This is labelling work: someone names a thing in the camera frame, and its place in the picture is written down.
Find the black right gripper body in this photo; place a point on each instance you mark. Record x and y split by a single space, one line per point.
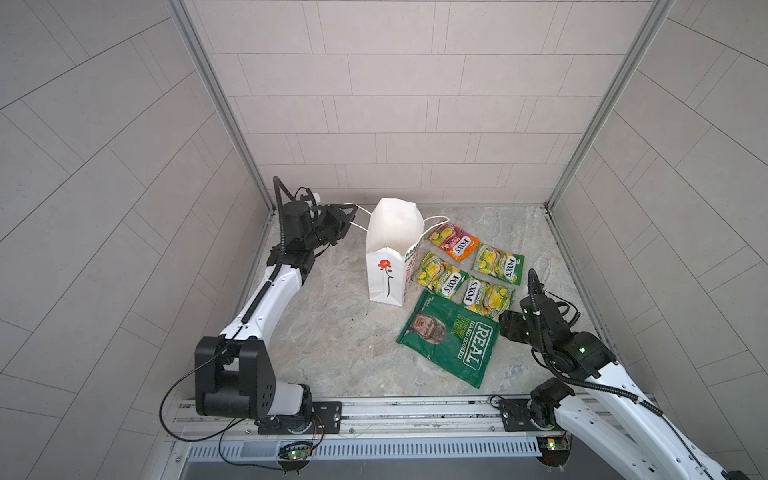
516 329

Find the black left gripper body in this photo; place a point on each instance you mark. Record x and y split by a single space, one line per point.
327 228

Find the floral white paper bag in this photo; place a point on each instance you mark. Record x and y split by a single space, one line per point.
394 231

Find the green Fox's spring tea bag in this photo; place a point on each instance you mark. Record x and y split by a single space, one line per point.
499 264

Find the green Real crisps bag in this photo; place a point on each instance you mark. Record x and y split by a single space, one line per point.
450 336

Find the orange pink Fox's candy bag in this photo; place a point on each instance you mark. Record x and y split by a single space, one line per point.
454 241

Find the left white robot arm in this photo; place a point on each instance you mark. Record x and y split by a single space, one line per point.
233 375

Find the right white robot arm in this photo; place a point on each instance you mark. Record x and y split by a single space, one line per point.
591 396

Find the white ventilation grille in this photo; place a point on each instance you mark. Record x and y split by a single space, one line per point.
372 448

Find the right green circuit board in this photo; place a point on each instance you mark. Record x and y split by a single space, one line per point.
555 451

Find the green circuit board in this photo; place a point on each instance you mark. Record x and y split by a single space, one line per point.
295 451
555 451

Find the left green circuit board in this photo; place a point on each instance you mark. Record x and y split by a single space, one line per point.
295 451

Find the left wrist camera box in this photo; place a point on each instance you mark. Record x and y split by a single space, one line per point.
311 198

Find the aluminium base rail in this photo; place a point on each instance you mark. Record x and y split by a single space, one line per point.
390 417

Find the aluminium left corner post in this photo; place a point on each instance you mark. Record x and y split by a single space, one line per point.
192 41

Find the aluminium corner post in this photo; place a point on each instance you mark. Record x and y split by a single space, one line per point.
192 41
646 34

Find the aluminium right corner post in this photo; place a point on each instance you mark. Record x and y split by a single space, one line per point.
646 34

